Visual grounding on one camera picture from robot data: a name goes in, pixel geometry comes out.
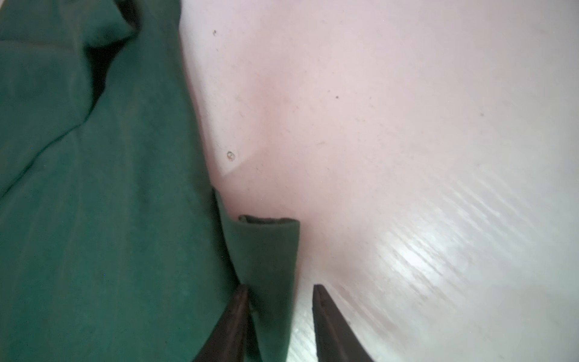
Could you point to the green t shirt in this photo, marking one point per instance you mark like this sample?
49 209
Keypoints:
114 244

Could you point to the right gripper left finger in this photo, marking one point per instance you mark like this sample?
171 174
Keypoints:
227 342

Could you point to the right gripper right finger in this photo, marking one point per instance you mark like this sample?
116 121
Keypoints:
335 340

